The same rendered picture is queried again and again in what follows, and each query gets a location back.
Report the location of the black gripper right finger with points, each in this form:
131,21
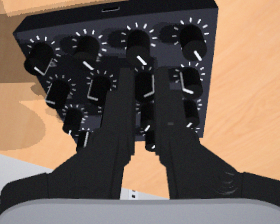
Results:
198,172

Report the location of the black knob box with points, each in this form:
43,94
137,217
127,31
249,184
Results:
114,35

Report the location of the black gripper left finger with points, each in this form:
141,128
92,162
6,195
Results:
96,171

